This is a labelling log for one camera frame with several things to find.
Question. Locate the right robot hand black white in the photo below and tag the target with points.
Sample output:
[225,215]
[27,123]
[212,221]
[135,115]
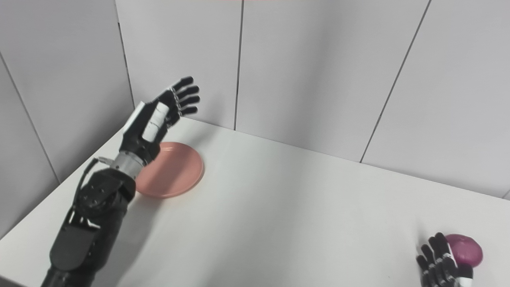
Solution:
[440,265]

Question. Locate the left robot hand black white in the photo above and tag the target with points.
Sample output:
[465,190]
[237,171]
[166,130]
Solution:
[153,123]

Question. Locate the purple red onion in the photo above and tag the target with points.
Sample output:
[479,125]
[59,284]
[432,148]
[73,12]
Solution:
[466,251]

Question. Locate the pink round plate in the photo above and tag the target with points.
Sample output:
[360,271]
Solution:
[175,171]

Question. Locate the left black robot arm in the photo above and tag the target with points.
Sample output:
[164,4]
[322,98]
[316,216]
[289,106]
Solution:
[91,215]

